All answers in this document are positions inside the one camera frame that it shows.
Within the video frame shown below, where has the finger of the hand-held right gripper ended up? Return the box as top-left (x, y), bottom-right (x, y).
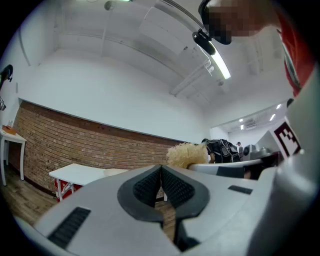
top-left (188, 159), bottom-right (264, 179)

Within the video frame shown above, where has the person's red shirt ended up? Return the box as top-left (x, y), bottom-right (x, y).
top-left (276, 9), bottom-right (317, 97)

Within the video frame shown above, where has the tan scrubbing sponge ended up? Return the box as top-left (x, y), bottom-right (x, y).
top-left (166, 141), bottom-right (210, 170)

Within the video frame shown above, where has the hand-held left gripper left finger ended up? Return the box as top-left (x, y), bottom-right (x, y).
top-left (33, 164), bottom-right (182, 256)

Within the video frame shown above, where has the white square table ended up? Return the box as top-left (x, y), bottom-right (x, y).
top-left (48, 163), bottom-right (168, 203)

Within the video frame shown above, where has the orange box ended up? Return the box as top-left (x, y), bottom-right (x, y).
top-left (2, 125), bottom-right (17, 136)

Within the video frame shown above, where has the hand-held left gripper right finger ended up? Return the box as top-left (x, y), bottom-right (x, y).
top-left (161, 164), bottom-right (270, 256)

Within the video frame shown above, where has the white side table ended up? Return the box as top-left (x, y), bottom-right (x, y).
top-left (0, 128), bottom-right (28, 187)

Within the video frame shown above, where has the black wall-mounted object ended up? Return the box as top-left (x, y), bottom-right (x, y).
top-left (0, 64), bottom-right (14, 90)

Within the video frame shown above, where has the ceiling light tube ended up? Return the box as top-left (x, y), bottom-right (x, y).
top-left (208, 41), bottom-right (232, 80)

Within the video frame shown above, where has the person's head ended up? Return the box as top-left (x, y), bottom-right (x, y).
top-left (198, 0), bottom-right (281, 46)

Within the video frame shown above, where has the black mesh bag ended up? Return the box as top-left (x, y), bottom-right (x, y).
top-left (201, 138), bottom-right (240, 164)

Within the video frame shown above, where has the black head camera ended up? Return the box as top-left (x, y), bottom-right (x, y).
top-left (191, 28), bottom-right (217, 56)

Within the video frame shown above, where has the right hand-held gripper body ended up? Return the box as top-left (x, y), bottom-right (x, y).
top-left (249, 63), bottom-right (320, 256)

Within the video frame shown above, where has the grey round appliance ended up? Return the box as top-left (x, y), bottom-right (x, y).
top-left (242, 144), bottom-right (257, 161)

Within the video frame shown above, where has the red box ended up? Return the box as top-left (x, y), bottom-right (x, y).
top-left (54, 178), bottom-right (83, 203)

